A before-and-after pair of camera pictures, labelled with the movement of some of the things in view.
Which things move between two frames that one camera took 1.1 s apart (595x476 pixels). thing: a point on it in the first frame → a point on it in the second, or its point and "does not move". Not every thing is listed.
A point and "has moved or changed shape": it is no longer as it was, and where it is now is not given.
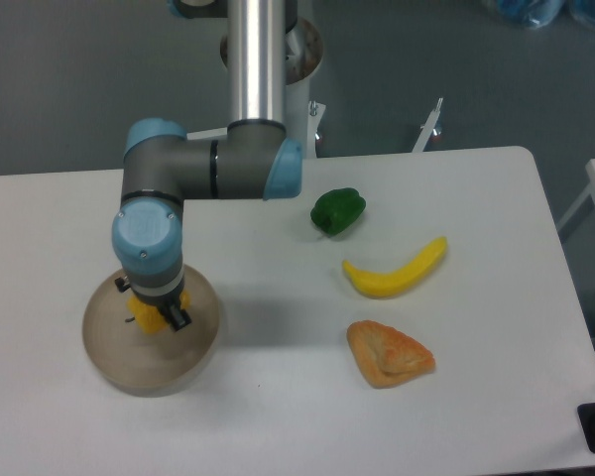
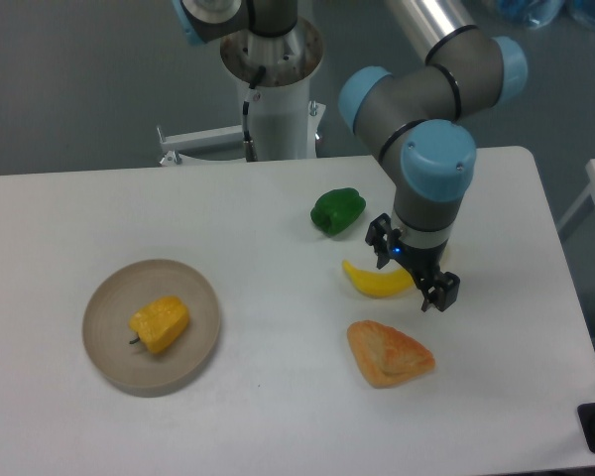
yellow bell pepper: (148, 317) has moved or changed shape
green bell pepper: (336, 209) does not move
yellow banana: (380, 285) does not move
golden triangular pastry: (386, 355) does not move
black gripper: (163, 301) → (424, 264)
